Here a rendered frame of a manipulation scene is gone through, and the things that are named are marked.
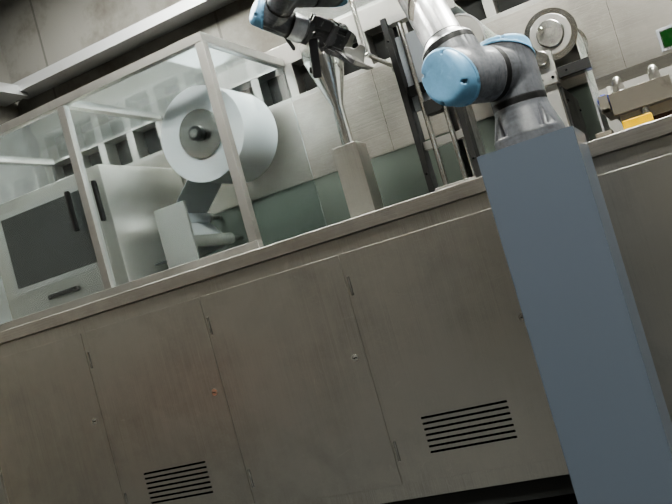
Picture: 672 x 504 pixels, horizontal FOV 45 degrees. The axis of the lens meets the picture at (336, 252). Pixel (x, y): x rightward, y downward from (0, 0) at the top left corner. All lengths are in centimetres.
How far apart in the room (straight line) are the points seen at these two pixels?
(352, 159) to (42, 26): 313
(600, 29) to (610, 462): 149
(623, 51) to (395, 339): 116
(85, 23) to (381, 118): 268
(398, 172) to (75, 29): 285
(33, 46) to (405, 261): 364
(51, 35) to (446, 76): 394
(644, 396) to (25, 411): 212
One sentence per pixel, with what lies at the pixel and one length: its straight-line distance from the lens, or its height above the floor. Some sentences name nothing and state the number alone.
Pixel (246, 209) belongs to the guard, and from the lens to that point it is 246.
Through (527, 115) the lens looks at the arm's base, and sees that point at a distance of 171.
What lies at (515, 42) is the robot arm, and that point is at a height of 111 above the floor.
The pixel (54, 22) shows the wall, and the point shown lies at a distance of 533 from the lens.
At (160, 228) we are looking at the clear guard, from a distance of 266.
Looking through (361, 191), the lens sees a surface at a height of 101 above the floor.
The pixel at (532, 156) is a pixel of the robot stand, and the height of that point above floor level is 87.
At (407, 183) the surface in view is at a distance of 284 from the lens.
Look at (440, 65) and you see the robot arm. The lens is 165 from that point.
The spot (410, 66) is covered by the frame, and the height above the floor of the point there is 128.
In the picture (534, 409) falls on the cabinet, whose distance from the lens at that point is 219.
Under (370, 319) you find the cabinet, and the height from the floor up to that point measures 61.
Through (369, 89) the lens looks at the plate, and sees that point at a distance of 291.
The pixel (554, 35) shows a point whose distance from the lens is 241.
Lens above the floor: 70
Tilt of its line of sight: 3 degrees up
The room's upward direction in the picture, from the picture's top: 16 degrees counter-clockwise
